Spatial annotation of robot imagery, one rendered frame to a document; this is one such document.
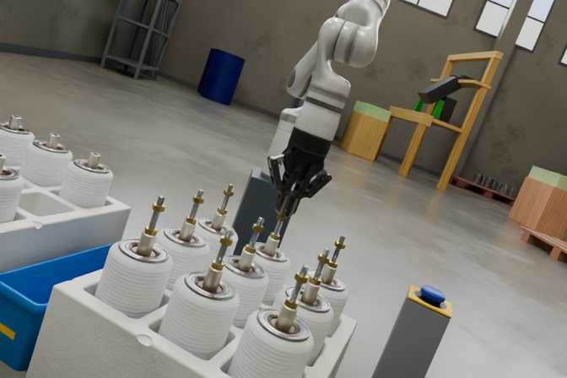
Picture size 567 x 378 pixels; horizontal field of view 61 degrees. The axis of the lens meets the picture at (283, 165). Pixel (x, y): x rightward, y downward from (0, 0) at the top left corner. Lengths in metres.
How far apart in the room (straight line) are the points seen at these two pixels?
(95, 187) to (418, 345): 0.70
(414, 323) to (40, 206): 0.77
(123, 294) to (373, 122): 6.87
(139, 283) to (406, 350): 0.42
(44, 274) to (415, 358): 0.65
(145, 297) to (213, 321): 0.11
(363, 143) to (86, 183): 6.57
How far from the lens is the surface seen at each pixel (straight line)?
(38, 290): 0.98
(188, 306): 0.68
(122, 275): 0.73
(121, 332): 0.71
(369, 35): 0.85
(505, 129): 10.32
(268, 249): 0.91
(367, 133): 7.46
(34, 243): 0.97
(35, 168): 1.16
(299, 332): 0.68
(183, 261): 0.82
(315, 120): 0.84
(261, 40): 9.19
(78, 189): 1.08
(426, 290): 0.82
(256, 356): 0.66
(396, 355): 0.83
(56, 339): 0.79
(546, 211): 6.57
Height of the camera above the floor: 0.55
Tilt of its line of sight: 8 degrees down
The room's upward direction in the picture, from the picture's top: 20 degrees clockwise
